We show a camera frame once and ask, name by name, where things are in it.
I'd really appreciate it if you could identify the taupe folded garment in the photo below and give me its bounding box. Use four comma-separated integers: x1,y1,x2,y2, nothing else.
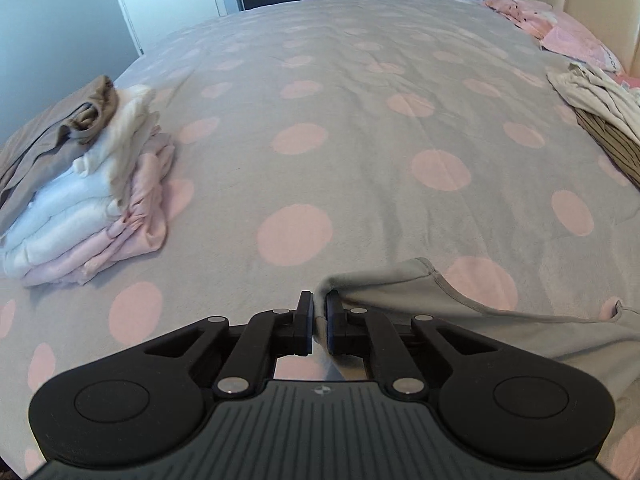
0,75,120,233

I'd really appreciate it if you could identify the pink dotted crumpled cloth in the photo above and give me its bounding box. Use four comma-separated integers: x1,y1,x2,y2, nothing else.
484,0,556,41

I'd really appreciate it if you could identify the cream folded garment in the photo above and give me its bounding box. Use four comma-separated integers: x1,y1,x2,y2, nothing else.
74,84,162,206

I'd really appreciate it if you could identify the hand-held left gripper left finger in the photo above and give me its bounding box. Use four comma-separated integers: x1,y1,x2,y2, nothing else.
142,291,316,398

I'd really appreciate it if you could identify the grey pink-dotted bed blanket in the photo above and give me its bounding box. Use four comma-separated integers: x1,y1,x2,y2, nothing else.
0,0,640,476

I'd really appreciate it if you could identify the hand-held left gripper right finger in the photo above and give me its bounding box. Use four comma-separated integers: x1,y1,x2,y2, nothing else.
325,291,496,401

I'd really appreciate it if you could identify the grey shirt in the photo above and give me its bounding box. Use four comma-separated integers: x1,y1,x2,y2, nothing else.
314,257,640,413

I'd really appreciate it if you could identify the white folded garment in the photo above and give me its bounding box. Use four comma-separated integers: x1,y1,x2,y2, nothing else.
0,162,128,278

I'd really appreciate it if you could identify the light pink pillow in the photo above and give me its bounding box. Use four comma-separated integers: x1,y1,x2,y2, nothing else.
541,24,625,73

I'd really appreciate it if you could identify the stack of folded clothes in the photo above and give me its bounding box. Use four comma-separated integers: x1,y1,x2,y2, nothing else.
22,132,177,288

